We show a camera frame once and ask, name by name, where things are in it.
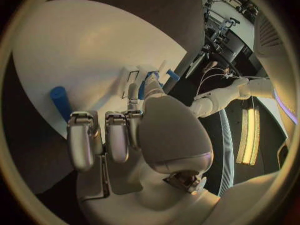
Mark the blue plug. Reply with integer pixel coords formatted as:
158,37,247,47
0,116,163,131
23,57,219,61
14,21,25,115
137,70,164,101

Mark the white task board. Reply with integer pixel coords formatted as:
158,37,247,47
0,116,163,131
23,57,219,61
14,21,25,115
11,0,189,140

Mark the white cable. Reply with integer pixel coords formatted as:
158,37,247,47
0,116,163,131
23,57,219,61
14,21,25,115
197,67,227,96
201,73,238,88

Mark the blue peg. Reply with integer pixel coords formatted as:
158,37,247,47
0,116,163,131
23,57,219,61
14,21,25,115
165,69,182,82

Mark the blue long cylinder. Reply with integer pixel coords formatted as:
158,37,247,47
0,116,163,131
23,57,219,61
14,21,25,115
49,86,74,123

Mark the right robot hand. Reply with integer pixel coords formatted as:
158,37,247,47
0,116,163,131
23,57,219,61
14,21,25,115
66,76,222,225

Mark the glowing light bar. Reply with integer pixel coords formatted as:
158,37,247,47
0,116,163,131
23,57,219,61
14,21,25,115
235,104,262,167

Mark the workshop equipment rack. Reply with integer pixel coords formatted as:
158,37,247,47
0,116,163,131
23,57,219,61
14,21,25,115
201,0,261,66

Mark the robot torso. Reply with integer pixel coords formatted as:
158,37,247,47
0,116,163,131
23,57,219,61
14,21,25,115
253,12,299,143

